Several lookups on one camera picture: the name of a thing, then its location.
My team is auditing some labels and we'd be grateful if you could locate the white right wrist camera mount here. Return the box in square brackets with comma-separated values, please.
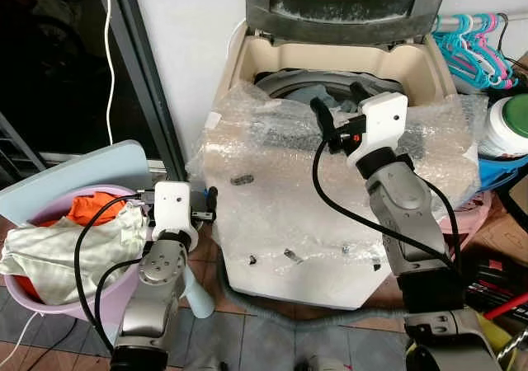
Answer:
[350, 92, 410, 171]

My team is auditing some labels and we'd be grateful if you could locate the orange garment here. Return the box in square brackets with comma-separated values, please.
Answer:
[37, 191, 139, 228]

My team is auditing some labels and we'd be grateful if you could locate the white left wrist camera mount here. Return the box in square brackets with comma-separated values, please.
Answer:
[153, 181, 200, 252]

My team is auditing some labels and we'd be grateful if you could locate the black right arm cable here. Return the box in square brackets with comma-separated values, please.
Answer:
[312, 136, 464, 275]

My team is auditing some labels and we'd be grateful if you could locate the pink plastic stool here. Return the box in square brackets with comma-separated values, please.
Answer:
[437, 190, 497, 261]

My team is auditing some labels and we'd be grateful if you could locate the clear bubble wrap sheet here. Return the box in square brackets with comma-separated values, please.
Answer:
[188, 81, 488, 302]

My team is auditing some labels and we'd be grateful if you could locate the red and black toolbox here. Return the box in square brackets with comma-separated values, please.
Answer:
[466, 247, 528, 315]

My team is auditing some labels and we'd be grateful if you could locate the pink plastic laundry basin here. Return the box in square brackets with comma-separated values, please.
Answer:
[0, 184, 163, 323]

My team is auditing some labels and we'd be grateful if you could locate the grey garment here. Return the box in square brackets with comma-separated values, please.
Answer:
[328, 96, 365, 118]

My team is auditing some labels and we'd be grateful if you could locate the dark metal rack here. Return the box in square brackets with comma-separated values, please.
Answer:
[0, 111, 44, 184]

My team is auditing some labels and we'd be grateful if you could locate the blue plastic basin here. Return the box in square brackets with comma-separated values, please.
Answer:
[477, 153, 528, 193]

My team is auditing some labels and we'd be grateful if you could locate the grey right robot foot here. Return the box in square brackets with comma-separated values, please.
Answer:
[295, 355, 354, 371]

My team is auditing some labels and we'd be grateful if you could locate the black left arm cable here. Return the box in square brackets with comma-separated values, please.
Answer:
[73, 191, 159, 349]

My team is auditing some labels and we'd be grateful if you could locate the dark metal door frame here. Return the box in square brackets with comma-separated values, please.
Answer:
[92, 0, 189, 182]

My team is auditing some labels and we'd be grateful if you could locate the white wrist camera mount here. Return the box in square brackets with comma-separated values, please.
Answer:
[350, 92, 410, 171]
[153, 181, 200, 252]

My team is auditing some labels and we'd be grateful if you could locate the beige top-load washing machine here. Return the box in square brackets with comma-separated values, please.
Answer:
[216, 18, 488, 311]

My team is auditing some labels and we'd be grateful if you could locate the white floor cable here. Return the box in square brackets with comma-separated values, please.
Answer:
[0, 309, 39, 365]

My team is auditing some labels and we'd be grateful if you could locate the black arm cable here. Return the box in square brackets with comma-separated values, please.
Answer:
[312, 136, 464, 275]
[73, 191, 159, 349]

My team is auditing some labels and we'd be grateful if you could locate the yellow plastic dustpan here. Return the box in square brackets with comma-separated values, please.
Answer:
[474, 309, 517, 357]

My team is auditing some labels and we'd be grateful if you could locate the silver hanger rail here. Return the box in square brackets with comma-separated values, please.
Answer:
[432, 14, 509, 32]

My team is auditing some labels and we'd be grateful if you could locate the white hanging cable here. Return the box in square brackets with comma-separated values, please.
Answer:
[102, 0, 117, 146]

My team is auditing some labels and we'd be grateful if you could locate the red broom handle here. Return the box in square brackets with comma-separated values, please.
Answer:
[483, 293, 528, 322]

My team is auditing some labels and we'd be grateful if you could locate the cream white garment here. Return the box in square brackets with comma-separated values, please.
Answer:
[0, 202, 149, 306]

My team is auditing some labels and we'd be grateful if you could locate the grey washer lid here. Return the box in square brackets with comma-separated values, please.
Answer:
[245, 0, 452, 44]

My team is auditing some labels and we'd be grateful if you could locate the light blue plastic chair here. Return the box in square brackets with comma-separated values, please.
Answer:
[0, 140, 218, 319]

